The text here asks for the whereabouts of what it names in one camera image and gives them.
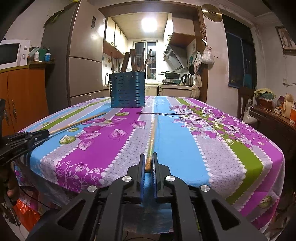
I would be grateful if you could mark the white hanging plastic bag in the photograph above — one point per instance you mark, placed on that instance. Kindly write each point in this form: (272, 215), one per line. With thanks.
(207, 57)

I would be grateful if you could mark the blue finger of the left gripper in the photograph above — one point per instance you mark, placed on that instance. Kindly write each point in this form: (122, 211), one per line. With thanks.
(11, 152)
(22, 136)

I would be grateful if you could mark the framed elephant picture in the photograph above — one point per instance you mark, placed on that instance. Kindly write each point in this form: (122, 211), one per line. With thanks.
(287, 43)

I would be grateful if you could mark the person left hand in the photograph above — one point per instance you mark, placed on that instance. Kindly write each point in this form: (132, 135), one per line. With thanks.
(9, 184)

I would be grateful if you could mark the white microwave oven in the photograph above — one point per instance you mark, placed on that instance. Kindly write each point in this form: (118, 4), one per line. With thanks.
(14, 53)

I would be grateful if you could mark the green container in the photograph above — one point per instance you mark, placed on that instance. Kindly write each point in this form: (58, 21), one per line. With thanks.
(42, 53)

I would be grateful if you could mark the white bottle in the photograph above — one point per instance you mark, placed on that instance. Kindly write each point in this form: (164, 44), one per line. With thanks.
(36, 56)

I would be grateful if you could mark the brown refrigerator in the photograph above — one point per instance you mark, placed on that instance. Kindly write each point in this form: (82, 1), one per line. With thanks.
(74, 38)

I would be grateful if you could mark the wooden chopstick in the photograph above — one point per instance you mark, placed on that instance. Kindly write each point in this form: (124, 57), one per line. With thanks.
(148, 162)
(112, 63)
(146, 61)
(133, 59)
(125, 62)
(76, 123)
(142, 59)

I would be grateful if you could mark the wooden chair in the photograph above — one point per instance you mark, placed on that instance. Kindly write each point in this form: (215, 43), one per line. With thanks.
(245, 97)

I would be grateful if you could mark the dark wooden side table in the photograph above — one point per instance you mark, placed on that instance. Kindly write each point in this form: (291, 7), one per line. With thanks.
(277, 128)

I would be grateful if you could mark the steel electric kettle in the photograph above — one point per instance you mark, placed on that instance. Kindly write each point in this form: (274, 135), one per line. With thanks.
(187, 79)

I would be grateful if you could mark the metal perforated utensil holder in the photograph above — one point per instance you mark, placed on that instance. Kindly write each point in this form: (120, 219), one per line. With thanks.
(127, 89)

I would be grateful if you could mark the orange wooden cabinet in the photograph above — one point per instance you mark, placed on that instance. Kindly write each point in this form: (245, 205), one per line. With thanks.
(24, 89)

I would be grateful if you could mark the orange paper cup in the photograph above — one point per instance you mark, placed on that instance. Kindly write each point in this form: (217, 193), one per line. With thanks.
(293, 116)

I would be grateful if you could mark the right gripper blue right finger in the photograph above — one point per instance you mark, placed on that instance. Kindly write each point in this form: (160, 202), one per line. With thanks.
(199, 213)

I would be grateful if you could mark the black wok on stove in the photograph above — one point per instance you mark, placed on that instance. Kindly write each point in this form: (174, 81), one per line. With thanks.
(170, 75)

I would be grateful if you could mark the kitchen window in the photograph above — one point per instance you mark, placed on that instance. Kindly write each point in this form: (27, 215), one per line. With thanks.
(152, 66)

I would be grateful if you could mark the floral striped tablecloth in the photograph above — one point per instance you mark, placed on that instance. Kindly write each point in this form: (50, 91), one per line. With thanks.
(199, 143)

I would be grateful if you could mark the dark night window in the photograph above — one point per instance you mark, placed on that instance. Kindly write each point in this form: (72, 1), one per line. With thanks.
(241, 54)

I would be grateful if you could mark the flower pot with cloth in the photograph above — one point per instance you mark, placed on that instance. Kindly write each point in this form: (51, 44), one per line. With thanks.
(264, 97)

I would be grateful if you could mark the range hood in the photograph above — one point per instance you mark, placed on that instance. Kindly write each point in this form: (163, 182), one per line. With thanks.
(176, 57)

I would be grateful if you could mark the gold round wall plate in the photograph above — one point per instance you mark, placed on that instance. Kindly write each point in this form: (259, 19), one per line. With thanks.
(212, 13)

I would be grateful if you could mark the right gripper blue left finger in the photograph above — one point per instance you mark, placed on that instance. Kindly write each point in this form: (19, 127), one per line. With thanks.
(96, 213)

